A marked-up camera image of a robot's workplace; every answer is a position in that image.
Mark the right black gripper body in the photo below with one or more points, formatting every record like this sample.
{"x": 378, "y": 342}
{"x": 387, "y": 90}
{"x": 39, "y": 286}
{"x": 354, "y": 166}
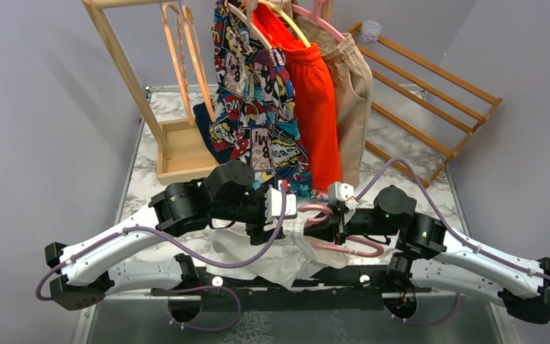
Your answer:
{"x": 341, "y": 230}

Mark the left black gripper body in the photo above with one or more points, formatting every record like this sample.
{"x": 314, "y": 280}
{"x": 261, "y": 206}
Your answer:
{"x": 255, "y": 225}

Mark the white shorts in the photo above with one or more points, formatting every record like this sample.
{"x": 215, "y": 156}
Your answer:
{"x": 287, "y": 259}

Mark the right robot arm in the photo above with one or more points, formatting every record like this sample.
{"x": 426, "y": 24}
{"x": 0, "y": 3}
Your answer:
{"x": 430, "y": 254}

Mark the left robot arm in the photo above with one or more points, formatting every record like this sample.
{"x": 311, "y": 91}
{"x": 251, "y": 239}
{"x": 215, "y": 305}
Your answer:
{"x": 144, "y": 250}

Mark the orange shorts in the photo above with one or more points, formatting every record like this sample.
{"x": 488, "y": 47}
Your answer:
{"x": 315, "y": 103}

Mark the comic print shorts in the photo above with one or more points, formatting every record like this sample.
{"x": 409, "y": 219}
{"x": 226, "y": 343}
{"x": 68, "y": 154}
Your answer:
{"x": 254, "y": 106}

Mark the beige shorts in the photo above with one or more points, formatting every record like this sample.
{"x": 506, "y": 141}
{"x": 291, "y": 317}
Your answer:
{"x": 352, "y": 77}

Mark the pink hanger with beige shorts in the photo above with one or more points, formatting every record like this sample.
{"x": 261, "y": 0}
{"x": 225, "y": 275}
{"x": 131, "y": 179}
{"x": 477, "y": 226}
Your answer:
{"x": 320, "y": 14}

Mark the wooden hanger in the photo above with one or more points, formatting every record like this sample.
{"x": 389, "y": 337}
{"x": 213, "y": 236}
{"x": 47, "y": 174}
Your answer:
{"x": 246, "y": 17}

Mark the yellow hanger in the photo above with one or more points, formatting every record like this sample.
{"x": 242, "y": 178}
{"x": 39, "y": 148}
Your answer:
{"x": 277, "y": 9}

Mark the orange hanger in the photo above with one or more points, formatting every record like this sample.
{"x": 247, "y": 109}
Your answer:
{"x": 171, "y": 18}
{"x": 197, "y": 60}

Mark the wooden clothes rack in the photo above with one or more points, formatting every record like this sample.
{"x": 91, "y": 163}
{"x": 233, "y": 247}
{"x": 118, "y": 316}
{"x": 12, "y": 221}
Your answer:
{"x": 182, "y": 154}

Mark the wooden slatted rack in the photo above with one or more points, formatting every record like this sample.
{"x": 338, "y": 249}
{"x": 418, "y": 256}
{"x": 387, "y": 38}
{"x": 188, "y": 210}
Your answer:
{"x": 420, "y": 112}

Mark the clear plastic cup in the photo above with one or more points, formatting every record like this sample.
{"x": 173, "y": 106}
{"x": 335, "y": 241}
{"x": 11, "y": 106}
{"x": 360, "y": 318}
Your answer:
{"x": 369, "y": 32}

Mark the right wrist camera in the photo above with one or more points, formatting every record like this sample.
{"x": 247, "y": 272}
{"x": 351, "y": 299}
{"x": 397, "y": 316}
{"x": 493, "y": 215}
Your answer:
{"x": 341, "y": 198}

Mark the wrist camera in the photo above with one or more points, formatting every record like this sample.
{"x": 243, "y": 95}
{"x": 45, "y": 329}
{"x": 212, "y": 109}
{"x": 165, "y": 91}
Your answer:
{"x": 280, "y": 203}
{"x": 341, "y": 198}

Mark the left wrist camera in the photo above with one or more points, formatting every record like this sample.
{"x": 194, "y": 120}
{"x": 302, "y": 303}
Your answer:
{"x": 280, "y": 203}

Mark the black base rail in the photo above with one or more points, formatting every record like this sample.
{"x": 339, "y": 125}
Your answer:
{"x": 362, "y": 287}

